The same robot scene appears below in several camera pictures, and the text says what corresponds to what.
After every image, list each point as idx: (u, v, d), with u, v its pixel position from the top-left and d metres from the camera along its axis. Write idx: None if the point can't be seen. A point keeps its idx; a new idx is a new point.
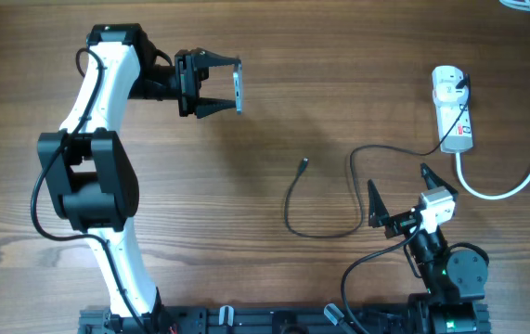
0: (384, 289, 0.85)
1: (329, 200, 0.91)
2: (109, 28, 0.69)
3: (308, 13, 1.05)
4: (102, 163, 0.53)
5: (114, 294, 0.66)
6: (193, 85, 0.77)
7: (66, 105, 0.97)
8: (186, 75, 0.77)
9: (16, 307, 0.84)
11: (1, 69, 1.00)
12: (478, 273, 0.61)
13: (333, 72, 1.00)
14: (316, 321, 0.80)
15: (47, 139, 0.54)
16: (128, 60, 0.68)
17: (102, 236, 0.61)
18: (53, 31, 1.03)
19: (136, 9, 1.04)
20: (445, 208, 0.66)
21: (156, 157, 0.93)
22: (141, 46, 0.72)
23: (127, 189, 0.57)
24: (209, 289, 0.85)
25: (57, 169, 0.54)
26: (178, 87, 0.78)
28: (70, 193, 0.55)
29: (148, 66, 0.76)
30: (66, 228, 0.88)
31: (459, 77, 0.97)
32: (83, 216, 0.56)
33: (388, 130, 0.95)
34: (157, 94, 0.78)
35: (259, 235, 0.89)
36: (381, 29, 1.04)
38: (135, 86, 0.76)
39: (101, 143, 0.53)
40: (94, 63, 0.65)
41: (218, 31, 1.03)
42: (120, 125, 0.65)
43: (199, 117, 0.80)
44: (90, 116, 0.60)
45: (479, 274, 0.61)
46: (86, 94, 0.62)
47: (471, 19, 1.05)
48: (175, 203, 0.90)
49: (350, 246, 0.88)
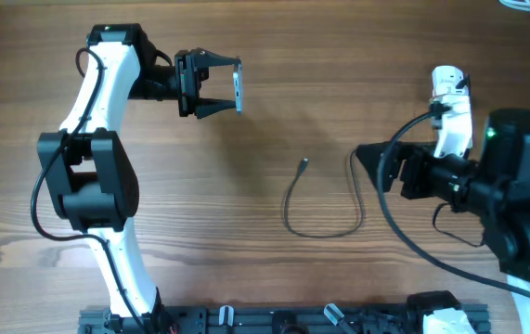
0: (384, 289, 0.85)
1: (329, 200, 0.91)
2: (109, 28, 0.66)
3: (307, 13, 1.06)
4: (102, 163, 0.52)
5: (113, 293, 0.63)
6: (193, 85, 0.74)
7: (66, 105, 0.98)
8: (186, 75, 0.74)
9: (15, 307, 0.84)
11: (4, 69, 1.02)
12: None
13: (332, 72, 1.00)
14: (316, 321, 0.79)
15: (47, 138, 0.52)
16: (129, 61, 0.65)
17: (102, 236, 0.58)
18: (56, 32, 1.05)
19: (136, 10, 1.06)
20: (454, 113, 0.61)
21: (157, 157, 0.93)
22: (142, 46, 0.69)
23: (127, 189, 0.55)
24: (209, 289, 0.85)
25: (57, 170, 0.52)
26: (178, 87, 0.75)
28: (71, 193, 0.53)
29: (148, 65, 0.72)
30: (66, 228, 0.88)
31: (460, 77, 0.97)
32: (84, 216, 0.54)
33: (387, 130, 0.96)
34: (157, 94, 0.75)
35: (259, 235, 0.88)
36: (380, 29, 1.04)
38: (134, 86, 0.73)
39: (101, 143, 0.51)
40: (94, 63, 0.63)
41: (217, 31, 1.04)
42: (120, 127, 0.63)
43: (199, 118, 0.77)
44: (90, 116, 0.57)
45: None
46: (85, 94, 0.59)
47: (471, 19, 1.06)
48: (175, 203, 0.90)
49: (350, 246, 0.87)
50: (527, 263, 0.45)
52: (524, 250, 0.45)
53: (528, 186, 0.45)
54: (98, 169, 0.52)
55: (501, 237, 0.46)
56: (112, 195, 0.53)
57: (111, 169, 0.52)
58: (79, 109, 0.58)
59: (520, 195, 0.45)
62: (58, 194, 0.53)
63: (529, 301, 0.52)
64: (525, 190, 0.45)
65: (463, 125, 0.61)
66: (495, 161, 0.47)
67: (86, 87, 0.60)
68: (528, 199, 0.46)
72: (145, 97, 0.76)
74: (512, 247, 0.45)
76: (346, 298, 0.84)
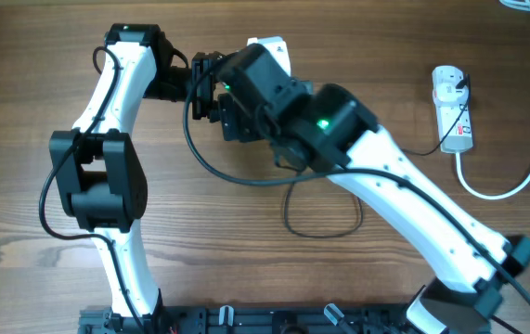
0: (384, 289, 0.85)
1: (329, 200, 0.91)
2: (128, 28, 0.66)
3: (308, 13, 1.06)
4: (113, 164, 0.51)
5: (116, 293, 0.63)
6: (209, 89, 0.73)
7: (66, 105, 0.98)
8: (202, 79, 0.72)
9: (16, 307, 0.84)
11: (4, 69, 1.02)
12: (278, 81, 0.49)
13: (332, 71, 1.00)
14: (316, 321, 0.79)
15: (60, 137, 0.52)
16: (145, 61, 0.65)
17: (108, 236, 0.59)
18: (56, 32, 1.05)
19: (137, 10, 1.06)
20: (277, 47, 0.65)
21: (157, 157, 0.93)
22: (160, 48, 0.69)
23: (136, 190, 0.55)
24: (209, 289, 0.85)
25: (68, 169, 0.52)
26: (194, 91, 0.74)
28: (79, 192, 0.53)
29: (164, 66, 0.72)
30: (67, 228, 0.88)
31: (459, 77, 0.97)
32: (90, 215, 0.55)
33: (388, 130, 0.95)
34: (172, 96, 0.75)
35: (260, 235, 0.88)
36: (381, 29, 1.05)
38: (149, 85, 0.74)
39: (113, 145, 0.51)
40: (110, 62, 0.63)
41: (218, 31, 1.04)
42: (130, 128, 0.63)
43: (213, 122, 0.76)
44: (104, 116, 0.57)
45: (278, 82, 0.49)
46: (99, 94, 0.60)
47: (471, 19, 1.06)
48: (176, 203, 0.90)
49: (350, 246, 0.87)
50: (322, 158, 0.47)
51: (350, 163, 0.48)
52: (311, 148, 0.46)
53: (277, 100, 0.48)
54: (108, 169, 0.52)
55: (291, 153, 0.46)
56: (121, 196, 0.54)
57: (121, 171, 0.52)
58: (93, 109, 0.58)
59: (278, 109, 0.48)
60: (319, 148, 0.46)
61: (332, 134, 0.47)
62: (66, 193, 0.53)
63: (348, 182, 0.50)
64: (280, 106, 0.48)
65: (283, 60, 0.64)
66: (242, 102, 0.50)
67: (101, 88, 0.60)
68: (290, 109, 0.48)
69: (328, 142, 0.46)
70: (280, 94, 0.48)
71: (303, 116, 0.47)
72: (160, 97, 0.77)
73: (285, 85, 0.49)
74: (303, 153, 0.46)
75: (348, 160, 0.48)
76: (346, 298, 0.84)
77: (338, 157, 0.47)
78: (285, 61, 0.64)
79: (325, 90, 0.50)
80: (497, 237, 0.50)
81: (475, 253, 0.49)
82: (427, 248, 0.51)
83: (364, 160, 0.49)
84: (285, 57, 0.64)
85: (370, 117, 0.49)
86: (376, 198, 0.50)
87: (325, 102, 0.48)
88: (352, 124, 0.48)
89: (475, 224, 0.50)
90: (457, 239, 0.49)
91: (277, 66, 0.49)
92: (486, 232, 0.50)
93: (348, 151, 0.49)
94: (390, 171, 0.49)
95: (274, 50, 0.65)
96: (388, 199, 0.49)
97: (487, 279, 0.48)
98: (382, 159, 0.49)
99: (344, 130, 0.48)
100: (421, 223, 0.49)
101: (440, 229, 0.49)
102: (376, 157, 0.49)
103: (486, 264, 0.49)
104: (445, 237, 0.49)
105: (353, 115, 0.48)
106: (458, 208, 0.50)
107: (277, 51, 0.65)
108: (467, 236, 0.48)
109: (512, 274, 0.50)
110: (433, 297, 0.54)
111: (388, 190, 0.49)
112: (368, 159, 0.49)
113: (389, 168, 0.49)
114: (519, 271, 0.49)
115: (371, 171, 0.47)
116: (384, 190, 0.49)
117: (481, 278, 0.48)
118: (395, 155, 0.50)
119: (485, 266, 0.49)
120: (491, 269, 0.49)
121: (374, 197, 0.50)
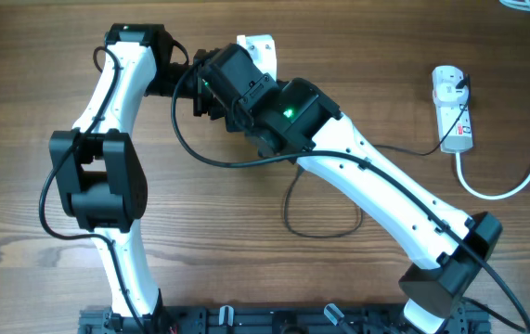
0: (384, 289, 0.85)
1: (329, 200, 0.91)
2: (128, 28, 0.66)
3: (308, 13, 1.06)
4: (112, 164, 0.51)
5: (116, 293, 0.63)
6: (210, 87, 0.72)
7: (66, 105, 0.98)
8: None
9: (15, 307, 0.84)
11: (3, 69, 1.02)
12: (251, 77, 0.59)
13: (332, 71, 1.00)
14: (316, 321, 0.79)
15: (60, 137, 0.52)
16: (145, 61, 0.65)
17: (108, 236, 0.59)
18: (56, 32, 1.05)
19: (137, 10, 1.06)
20: (265, 45, 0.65)
21: (157, 157, 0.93)
22: (160, 48, 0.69)
23: (136, 191, 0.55)
24: (210, 289, 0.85)
25: (67, 169, 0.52)
26: (194, 88, 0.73)
28: (79, 192, 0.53)
29: (164, 64, 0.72)
30: (67, 228, 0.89)
31: (459, 77, 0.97)
32: (90, 215, 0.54)
33: (388, 130, 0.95)
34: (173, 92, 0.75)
35: (260, 235, 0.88)
36: (381, 29, 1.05)
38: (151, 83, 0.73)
39: (113, 145, 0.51)
40: (110, 62, 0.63)
41: (217, 30, 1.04)
42: (130, 127, 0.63)
43: (213, 117, 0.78)
44: (104, 116, 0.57)
45: (252, 78, 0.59)
46: (99, 94, 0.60)
47: (471, 19, 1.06)
48: (176, 203, 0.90)
49: (350, 246, 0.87)
50: (287, 143, 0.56)
51: (314, 147, 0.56)
52: (277, 134, 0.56)
53: (250, 95, 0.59)
54: (108, 170, 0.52)
55: (263, 141, 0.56)
56: (121, 196, 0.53)
57: (121, 171, 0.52)
58: (93, 109, 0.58)
59: (252, 102, 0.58)
60: (286, 134, 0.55)
61: (296, 122, 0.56)
62: (66, 193, 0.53)
63: (316, 165, 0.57)
64: (252, 99, 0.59)
65: (270, 60, 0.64)
66: (221, 95, 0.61)
67: (100, 88, 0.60)
68: (260, 102, 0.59)
69: (293, 129, 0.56)
70: (252, 89, 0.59)
71: (274, 108, 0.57)
72: (161, 95, 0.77)
73: (258, 81, 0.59)
74: (273, 140, 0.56)
75: (313, 145, 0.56)
76: (346, 298, 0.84)
77: (301, 140, 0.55)
78: (273, 61, 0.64)
79: (293, 84, 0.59)
80: (459, 213, 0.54)
81: (437, 229, 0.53)
82: (390, 225, 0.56)
83: (329, 145, 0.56)
84: (272, 57, 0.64)
85: (332, 105, 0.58)
86: (342, 180, 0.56)
87: (292, 95, 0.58)
88: (316, 112, 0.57)
89: (437, 202, 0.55)
90: (417, 216, 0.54)
91: (251, 64, 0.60)
92: (448, 210, 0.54)
93: (313, 135, 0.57)
94: (352, 153, 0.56)
95: (262, 47, 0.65)
96: (351, 180, 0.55)
97: (449, 253, 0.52)
98: (345, 143, 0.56)
99: (310, 118, 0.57)
100: (381, 201, 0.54)
101: (400, 207, 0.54)
102: (340, 141, 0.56)
103: (449, 240, 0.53)
104: (405, 214, 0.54)
105: (316, 105, 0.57)
106: (420, 187, 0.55)
107: (265, 49, 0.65)
108: (425, 211, 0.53)
109: (483, 250, 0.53)
110: (407, 278, 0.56)
111: (351, 171, 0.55)
112: (330, 143, 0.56)
113: (351, 150, 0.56)
114: (486, 247, 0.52)
115: (333, 152, 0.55)
116: (348, 172, 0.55)
117: (444, 253, 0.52)
118: (356, 140, 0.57)
119: (448, 241, 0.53)
120: (454, 245, 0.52)
121: (340, 178, 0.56)
